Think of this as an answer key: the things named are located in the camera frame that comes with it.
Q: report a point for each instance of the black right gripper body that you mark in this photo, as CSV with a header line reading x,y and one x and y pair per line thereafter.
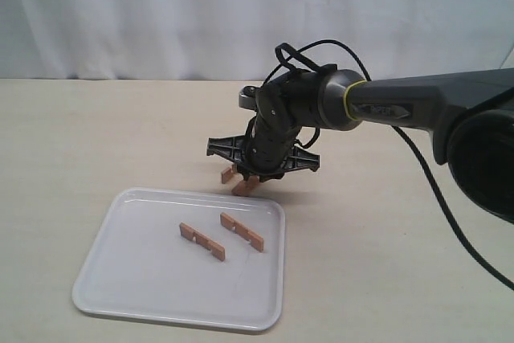
x,y
264,154

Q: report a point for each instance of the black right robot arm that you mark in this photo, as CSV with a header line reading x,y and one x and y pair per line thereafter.
x,y
468,115

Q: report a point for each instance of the notched wooden piece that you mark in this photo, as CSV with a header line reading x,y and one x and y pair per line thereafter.
x,y
245,187
193,235
231,224
228,174

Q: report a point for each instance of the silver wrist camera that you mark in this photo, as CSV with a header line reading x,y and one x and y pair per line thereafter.
x,y
247,98

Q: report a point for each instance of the white backdrop curtain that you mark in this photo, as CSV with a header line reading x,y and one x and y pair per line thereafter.
x,y
235,39

